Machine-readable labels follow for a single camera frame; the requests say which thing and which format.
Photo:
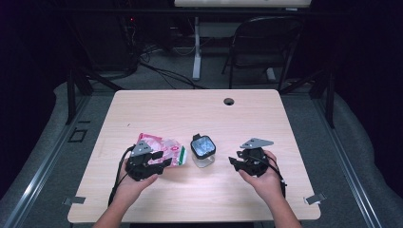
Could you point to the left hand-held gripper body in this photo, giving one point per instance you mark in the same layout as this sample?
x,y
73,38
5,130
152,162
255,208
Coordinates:
x,y
141,164

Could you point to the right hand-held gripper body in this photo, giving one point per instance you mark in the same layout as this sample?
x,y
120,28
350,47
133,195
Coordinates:
x,y
258,161

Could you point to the pink plastic snack bag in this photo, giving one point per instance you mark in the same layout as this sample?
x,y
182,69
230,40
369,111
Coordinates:
x,y
169,148

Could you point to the person's left hand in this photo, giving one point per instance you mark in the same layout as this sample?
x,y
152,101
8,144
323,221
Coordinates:
x,y
130,188

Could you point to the person's right hand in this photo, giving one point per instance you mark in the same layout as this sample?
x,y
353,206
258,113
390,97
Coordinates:
x,y
269,185

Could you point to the grey tape piece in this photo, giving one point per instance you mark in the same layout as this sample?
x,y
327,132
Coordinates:
x,y
76,200
315,199

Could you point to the black tape square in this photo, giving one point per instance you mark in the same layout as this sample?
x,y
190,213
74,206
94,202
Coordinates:
x,y
70,139

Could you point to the black metal stand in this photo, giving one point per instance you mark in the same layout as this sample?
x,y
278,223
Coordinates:
x,y
330,101
71,95

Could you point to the black folding chair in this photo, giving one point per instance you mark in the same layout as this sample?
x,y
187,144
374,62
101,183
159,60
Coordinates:
x,y
253,60

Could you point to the white desk leg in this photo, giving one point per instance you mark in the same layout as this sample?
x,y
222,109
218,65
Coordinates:
x,y
197,57

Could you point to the dark computer tower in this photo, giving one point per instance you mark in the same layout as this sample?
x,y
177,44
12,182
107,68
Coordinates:
x,y
104,47

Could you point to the white desk top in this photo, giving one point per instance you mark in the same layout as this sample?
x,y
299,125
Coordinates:
x,y
240,3

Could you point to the metal floor rail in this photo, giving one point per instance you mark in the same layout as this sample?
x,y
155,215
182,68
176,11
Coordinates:
x,y
351,177
38,180

